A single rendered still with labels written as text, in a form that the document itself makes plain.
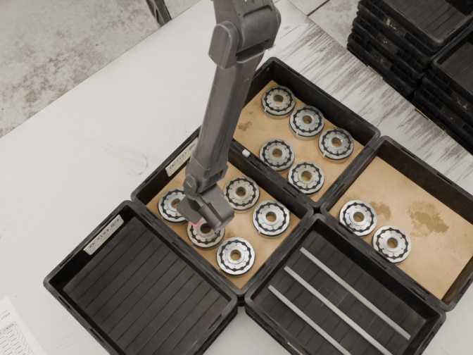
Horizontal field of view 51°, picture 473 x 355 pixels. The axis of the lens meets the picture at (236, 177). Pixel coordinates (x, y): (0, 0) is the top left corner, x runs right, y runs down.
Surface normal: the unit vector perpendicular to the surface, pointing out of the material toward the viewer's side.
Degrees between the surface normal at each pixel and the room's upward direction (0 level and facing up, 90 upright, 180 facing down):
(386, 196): 0
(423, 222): 0
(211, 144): 71
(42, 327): 0
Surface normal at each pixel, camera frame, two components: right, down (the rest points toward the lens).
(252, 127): -0.01, -0.38
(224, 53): -0.71, 0.46
